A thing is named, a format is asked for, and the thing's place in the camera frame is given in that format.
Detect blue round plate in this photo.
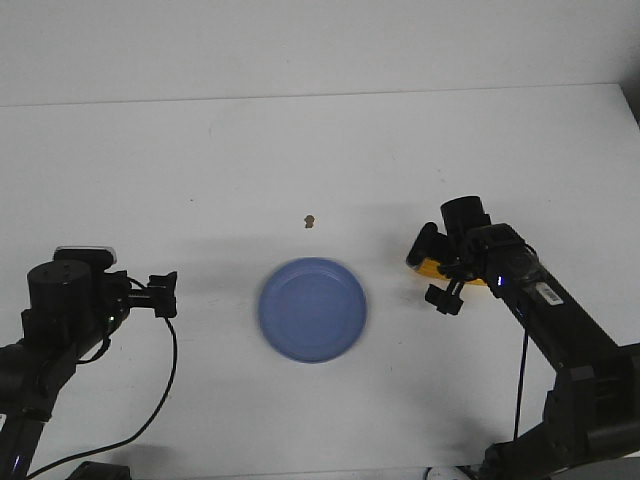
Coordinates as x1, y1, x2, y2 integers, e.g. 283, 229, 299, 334
256, 257, 368, 364

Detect yellow corn cob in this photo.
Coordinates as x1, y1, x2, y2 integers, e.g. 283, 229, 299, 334
405, 257, 487, 287

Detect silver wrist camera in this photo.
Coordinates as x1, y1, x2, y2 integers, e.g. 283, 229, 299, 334
53, 246, 117, 272

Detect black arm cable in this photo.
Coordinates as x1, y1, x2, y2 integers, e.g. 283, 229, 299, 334
27, 277, 179, 480
512, 329, 529, 444

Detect small brown table stain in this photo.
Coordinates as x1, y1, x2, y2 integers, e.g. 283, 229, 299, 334
304, 214, 316, 229

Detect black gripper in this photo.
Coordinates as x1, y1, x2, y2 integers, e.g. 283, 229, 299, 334
405, 222, 492, 315
102, 270, 178, 320

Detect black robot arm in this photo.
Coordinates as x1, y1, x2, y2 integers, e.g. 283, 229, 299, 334
1, 248, 177, 479
406, 196, 639, 479

